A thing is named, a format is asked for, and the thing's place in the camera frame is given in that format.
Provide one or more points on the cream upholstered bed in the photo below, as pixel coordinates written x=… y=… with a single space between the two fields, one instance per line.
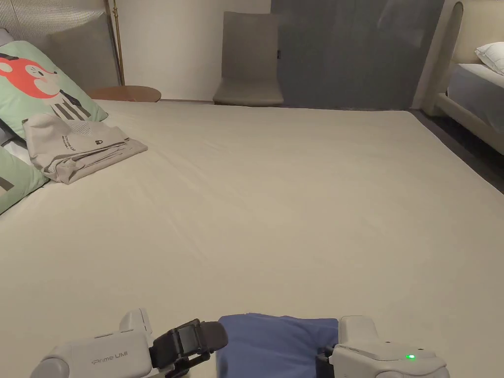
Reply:
x=468 y=98

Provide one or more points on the grey padded headboard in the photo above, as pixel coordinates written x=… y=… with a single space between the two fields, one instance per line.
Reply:
x=78 y=51

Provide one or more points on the brass floor lamp pole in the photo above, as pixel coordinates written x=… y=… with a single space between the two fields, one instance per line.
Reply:
x=119 y=51

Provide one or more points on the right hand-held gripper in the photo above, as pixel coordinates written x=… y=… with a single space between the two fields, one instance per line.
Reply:
x=378 y=358

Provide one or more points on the white pillow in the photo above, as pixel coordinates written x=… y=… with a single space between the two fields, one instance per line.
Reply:
x=492 y=55

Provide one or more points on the folded grey garment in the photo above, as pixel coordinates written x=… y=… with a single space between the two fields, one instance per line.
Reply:
x=82 y=153

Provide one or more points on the green fox print pillow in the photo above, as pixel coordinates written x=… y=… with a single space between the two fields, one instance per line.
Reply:
x=35 y=78

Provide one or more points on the bed with beige sheet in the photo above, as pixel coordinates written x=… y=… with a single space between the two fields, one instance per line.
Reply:
x=260 y=197

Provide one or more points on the green pillow with grey stripe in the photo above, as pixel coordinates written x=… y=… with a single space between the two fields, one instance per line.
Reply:
x=17 y=181

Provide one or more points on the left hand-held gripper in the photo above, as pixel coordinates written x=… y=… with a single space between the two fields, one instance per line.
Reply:
x=106 y=354

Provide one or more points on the blue garment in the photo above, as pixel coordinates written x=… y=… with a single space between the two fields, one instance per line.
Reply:
x=271 y=346

